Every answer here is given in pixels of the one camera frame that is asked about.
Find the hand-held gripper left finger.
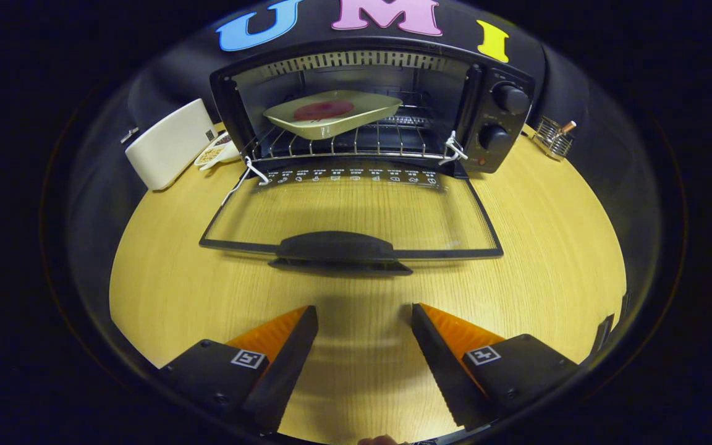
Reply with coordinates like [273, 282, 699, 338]
[158, 305, 320, 433]

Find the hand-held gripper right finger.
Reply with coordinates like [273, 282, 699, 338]
[410, 303, 582, 432]

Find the cream square plate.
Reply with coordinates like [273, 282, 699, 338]
[263, 90, 404, 140]

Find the black toaster oven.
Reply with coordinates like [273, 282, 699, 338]
[198, 37, 536, 277]

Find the pink ham slice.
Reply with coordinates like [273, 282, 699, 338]
[294, 101, 355, 121]

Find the white bread toaster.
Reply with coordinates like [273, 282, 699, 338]
[125, 99, 218, 191]

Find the small white bowl of grains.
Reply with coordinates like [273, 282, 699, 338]
[194, 131, 240, 171]

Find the wire mesh basket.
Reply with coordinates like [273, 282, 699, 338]
[532, 116, 577, 161]

